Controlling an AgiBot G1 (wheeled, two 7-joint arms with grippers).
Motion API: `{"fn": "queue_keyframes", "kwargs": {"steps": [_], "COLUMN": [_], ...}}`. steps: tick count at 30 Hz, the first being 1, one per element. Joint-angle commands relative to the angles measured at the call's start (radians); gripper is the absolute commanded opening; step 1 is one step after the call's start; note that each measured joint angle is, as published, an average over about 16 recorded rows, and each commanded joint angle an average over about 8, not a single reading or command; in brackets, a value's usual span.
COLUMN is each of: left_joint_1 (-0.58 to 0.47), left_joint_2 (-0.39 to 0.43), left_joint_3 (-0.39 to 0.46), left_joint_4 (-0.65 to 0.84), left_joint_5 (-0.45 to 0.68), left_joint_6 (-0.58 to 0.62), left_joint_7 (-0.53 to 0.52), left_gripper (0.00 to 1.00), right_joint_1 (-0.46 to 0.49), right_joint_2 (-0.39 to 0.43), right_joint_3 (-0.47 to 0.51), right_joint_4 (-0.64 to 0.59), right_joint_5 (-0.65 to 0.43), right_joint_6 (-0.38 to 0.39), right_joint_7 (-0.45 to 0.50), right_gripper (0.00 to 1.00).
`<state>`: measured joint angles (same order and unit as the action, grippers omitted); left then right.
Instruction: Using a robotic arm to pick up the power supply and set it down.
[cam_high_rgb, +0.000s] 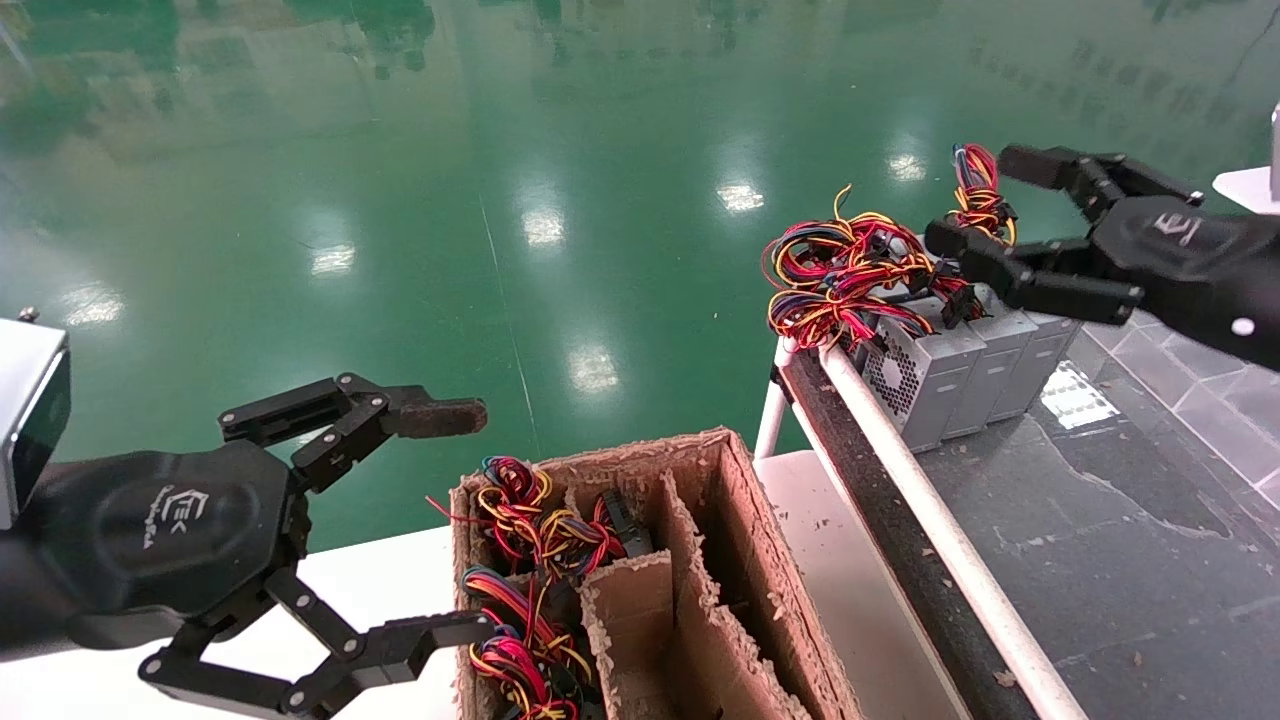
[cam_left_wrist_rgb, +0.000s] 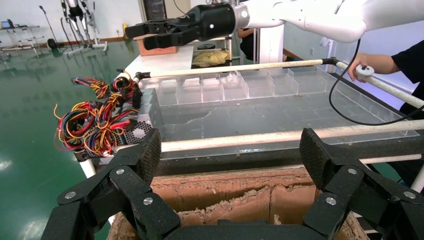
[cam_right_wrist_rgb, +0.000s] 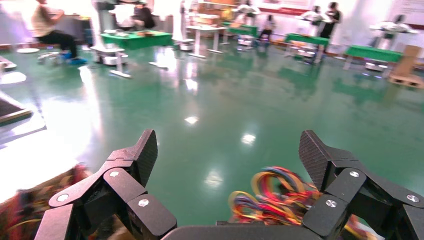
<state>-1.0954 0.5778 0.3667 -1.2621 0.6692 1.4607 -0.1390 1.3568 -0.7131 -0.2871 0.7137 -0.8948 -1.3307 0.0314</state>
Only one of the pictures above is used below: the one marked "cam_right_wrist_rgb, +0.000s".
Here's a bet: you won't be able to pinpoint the white robot on base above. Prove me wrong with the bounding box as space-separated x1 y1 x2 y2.
90 0 132 79

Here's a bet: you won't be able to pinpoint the seated person beige shirt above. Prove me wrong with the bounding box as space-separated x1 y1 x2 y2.
30 0 88 66

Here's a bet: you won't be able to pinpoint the person in black top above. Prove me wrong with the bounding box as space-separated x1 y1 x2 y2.
133 2 156 31

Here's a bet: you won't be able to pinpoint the green cloth table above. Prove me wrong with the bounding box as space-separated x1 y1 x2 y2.
100 30 174 51
343 44 404 72
284 32 331 64
221 21 260 38

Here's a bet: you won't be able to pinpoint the standing person black clothes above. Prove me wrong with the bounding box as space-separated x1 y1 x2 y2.
319 1 343 40

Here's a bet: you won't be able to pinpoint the white robot with arms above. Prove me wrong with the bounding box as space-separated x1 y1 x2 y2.
369 13 420 48

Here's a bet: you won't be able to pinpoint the grey power supply colourful wires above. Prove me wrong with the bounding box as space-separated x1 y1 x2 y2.
227 165 382 240

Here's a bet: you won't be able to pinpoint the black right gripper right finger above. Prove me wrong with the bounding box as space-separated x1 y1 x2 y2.
298 129 424 240

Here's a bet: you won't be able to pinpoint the white frame table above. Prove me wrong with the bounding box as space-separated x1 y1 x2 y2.
185 25 228 60

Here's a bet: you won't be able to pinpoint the brown cardboard divider box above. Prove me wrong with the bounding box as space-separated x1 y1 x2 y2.
0 163 98 240

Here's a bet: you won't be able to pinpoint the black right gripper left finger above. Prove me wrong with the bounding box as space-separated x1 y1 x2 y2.
34 129 178 240

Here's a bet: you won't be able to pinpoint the cardboard stack on pallet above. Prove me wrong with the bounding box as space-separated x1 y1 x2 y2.
388 43 424 89

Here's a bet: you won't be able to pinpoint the dark board wooden edge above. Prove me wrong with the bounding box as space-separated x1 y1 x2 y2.
0 98 34 128

